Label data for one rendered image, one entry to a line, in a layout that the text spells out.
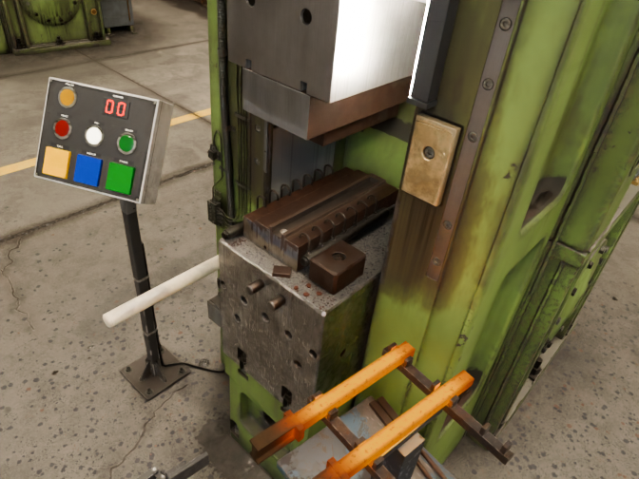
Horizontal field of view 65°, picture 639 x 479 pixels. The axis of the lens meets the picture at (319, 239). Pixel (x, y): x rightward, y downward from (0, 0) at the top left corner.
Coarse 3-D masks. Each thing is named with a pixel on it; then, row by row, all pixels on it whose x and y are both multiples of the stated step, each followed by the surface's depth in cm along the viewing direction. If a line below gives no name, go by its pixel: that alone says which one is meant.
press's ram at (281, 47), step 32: (256, 0) 98; (288, 0) 92; (320, 0) 87; (352, 0) 87; (384, 0) 94; (416, 0) 96; (256, 32) 101; (288, 32) 95; (320, 32) 90; (352, 32) 91; (384, 32) 98; (416, 32) 107; (256, 64) 105; (288, 64) 99; (320, 64) 93; (352, 64) 95; (384, 64) 103; (320, 96) 96
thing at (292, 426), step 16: (400, 352) 106; (368, 368) 102; (384, 368) 102; (352, 384) 98; (368, 384) 100; (320, 400) 94; (336, 400) 95; (288, 416) 90; (304, 416) 91; (320, 416) 93; (272, 432) 87; (288, 432) 90; (256, 448) 85; (272, 448) 89
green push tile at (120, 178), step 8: (112, 168) 135; (120, 168) 134; (128, 168) 134; (112, 176) 135; (120, 176) 135; (128, 176) 134; (112, 184) 135; (120, 184) 135; (128, 184) 134; (120, 192) 135; (128, 192) 134
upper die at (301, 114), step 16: (256, 80) 107; (272, 80) 104; (400, 80) 120; (256, 96) 109; (272, 96) 105; (288, 96) 102; (304, 96) 99; (352, 96) 109; (368, 96) 113; (384, 96) 118; (400, 96) 124; (256, 112) 111; (272, 112) 107; (288, 112) 104; (304, 112) 101; (320, 112) 103; (336, 112) 107; (352, 112) 111; (368, 112) 116; (288, 128) 106; (304, 128) 103; (320, 128) 105; (336, 128) 110
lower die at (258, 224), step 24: (312, 192) 141; (336, 192) 140; (360, 192) 142; (384, 192) 144; (264, 216) 130; (288, 216) 129; (360, 216) 137; (264, 240) 129; (288, 240) 122; (312, 240) 124; (288, 264) 126
